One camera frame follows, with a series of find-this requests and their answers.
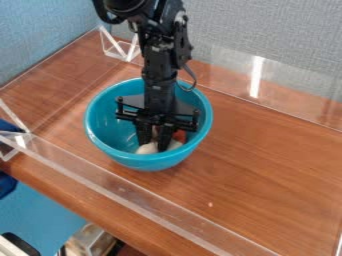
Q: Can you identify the clear acrylic barrier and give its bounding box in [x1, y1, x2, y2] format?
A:
[0, 130, 281, 256]
[188, 45, 342, 132]

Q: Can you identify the clear acrylic back barrier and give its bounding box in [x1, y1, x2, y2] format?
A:
[188, 45, 342, 132]

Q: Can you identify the black cable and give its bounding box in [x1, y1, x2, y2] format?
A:
[176, 63, 197, 93]

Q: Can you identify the dark blue object left edge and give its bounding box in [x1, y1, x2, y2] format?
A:
[0, 119, 23, 200]

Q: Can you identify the black and white object bottom-left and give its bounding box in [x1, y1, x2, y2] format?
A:
[0, 233, 41, 256]

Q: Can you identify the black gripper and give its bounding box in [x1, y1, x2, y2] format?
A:
[114, 78, 200, 152]

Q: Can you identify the clear acrylic front barrier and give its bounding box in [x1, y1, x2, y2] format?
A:
[0, 130, 281, 256]

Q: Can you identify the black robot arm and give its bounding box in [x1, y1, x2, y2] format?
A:
[92, 0, 198, 152]

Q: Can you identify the clear acrylic corner bracket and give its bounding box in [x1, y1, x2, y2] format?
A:
[98, 26, 140, 62]

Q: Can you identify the white mushroom with brown cap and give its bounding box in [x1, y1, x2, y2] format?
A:
[134, 130, 186, 154]

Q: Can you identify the blue plastic bowl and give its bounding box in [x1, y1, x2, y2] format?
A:
[82, 78, 213, 172]

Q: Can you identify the clear acrylic left bracket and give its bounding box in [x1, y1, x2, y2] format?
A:
[0, 98, 30, 161]

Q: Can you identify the clear box under table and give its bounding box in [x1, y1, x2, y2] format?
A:
[56, 223, 117, 256]

